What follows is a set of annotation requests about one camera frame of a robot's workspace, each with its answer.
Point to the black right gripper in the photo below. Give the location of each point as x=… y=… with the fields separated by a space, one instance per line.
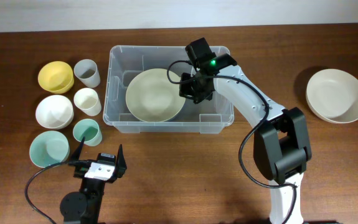
x=185 y=90

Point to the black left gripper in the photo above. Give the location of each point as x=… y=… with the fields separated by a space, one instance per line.
x=119 y=167

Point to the beige plate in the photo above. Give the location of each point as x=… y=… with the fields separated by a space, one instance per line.
x=332 y=95
x=153 y=96

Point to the mint green bowl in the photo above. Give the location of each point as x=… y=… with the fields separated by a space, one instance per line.
x=49 y=148

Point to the dark blue plate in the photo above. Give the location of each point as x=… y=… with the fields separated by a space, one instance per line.
x=177 y=115

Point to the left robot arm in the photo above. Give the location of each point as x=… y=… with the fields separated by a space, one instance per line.
x=83 y=206

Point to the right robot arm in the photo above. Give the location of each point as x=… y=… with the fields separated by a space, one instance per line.
x=281 y=146

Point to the mint green cup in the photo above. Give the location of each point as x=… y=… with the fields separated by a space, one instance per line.
x=88 y=129

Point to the clear plastic storage bin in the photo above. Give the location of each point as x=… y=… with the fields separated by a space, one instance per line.
x=126 y=62

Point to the cream white cup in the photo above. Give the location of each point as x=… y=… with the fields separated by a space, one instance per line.
x=87 y=100

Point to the white bowl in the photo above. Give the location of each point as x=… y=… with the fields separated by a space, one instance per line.
x=54 y=112

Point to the grey cup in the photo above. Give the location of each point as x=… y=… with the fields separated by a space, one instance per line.
x=87 y=72

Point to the yellow bowl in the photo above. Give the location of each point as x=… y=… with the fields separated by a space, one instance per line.
x=56 y=77

